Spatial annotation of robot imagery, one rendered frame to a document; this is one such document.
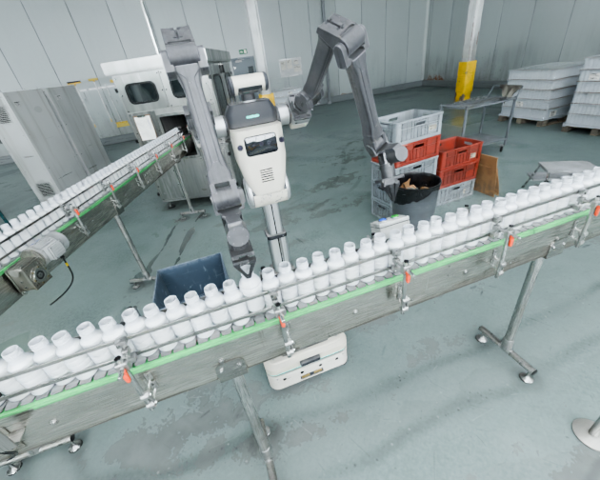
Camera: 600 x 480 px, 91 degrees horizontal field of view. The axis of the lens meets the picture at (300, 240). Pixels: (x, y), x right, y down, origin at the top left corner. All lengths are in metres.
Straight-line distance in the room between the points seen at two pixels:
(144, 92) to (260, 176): 3.40
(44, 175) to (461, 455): 6.65
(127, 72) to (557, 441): 5.06
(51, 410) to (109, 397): 0.14
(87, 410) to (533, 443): 1.92
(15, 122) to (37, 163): 0.65
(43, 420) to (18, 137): 5.79
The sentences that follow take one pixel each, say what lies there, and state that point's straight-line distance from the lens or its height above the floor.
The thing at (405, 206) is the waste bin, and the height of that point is 0.46.
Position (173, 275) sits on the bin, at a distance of 1.59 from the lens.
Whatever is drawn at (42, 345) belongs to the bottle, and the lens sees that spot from 1.10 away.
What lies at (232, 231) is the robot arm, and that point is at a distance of 0.75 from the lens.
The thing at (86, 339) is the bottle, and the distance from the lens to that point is 1.06.
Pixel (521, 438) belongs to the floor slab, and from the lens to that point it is 2.06.
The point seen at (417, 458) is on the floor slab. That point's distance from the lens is 1.88.
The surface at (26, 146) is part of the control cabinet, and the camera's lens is 6.69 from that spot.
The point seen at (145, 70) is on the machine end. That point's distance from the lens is 4.64.
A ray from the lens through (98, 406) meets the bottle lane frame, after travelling 1.20.
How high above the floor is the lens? 1.72
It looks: 31 degrees down
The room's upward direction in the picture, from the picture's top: 9 degrees counter-clockwise
